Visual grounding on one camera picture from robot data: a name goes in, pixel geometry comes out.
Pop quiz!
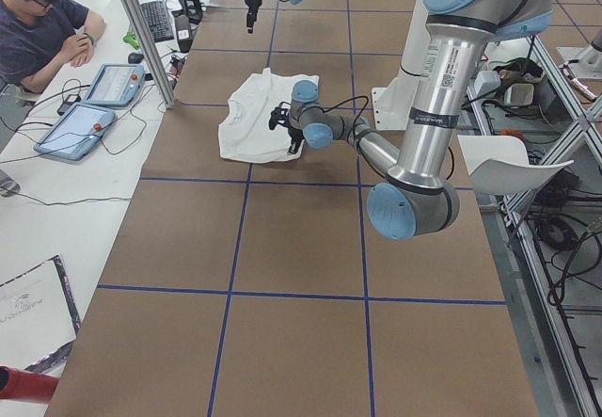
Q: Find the white plastic chair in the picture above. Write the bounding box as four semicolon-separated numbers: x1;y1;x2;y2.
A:
457;135;574;195

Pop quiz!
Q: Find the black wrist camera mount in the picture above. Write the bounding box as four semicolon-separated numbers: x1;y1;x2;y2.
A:
268;104;290;131

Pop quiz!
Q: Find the upper blue teach pendant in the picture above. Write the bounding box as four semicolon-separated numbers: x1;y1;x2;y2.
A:
83;63;145;107

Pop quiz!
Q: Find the black box with white label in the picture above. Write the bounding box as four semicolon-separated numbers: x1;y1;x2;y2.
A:
174;15;193;53

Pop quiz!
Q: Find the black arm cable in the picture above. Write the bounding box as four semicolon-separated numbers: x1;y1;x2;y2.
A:
277;95;456;183

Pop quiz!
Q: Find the seated person dark shirt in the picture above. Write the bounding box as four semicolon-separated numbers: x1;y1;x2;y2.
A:
1;0;106;94

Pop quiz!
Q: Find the white central mounting column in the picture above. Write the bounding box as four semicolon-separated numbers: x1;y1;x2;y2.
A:
372;0;430;131

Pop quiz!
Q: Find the blue teach pendant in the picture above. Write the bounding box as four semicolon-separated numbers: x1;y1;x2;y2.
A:
34;103;117;161
83;63;145;107

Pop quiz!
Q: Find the black computer keyboard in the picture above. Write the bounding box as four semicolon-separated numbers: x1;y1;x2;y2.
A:
140;0;174;42

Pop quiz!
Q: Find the silver-edged plastic document bag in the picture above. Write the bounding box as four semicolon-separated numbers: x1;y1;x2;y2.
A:
1;255;81;373

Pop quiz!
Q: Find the red fire extinguisher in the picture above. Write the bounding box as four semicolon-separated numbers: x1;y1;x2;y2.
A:
1;366;59;404

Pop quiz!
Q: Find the white long-sleeve printed shirt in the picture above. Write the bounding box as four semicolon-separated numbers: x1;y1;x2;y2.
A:
218;68;319;164

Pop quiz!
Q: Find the lower blue teach pendant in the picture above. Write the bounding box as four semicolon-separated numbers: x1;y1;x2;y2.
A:
34;103;117;161

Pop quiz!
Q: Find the aluminium frame post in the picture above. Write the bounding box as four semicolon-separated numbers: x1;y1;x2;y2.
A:
120;0;175;109

